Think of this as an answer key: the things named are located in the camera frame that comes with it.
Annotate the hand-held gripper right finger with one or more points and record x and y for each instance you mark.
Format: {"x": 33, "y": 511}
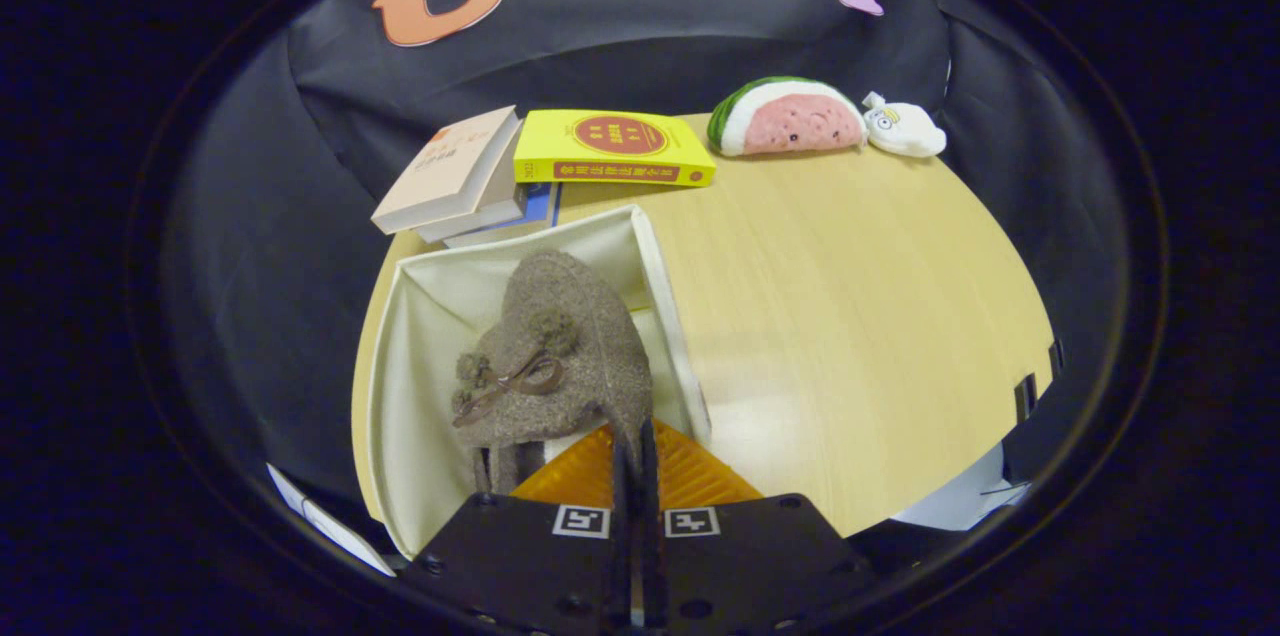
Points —
{"x": 740, "y": 556}

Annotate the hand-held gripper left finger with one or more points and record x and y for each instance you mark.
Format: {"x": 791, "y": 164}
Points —
{"x": 540, "y": 556}

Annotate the cream fabric storage box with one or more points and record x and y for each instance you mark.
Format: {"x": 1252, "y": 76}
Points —
{"x": 420, "y": 416}

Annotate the brown suede shoe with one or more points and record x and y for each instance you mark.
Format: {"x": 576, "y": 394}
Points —
{"x": 570, "y": 316}

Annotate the white paper sheet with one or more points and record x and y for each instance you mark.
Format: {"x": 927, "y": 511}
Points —
{"x": 330, "y": 526}
{"x": 960, "y": 506}

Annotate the white book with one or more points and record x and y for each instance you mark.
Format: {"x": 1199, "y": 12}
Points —
{"x": 500, "y": 206}

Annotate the blue book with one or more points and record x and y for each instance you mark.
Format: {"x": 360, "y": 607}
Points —
{"x": 542, "y": 201}

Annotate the beige book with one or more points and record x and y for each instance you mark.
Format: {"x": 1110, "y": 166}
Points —
{"x": 445, "y": 171}

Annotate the black backdrop cloth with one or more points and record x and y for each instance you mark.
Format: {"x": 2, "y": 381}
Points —
{"x": 250, "y": 266}

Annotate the yellow book with red circle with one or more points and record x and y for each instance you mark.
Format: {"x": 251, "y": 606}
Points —
{"x": 560, "y": 141}

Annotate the watermelon slice plush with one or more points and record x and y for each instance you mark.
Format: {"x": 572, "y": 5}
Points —
{"x": 790, "y": 126}

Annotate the white duck plush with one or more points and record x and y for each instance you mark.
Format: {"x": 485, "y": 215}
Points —
{"x": 910, "y": 131}

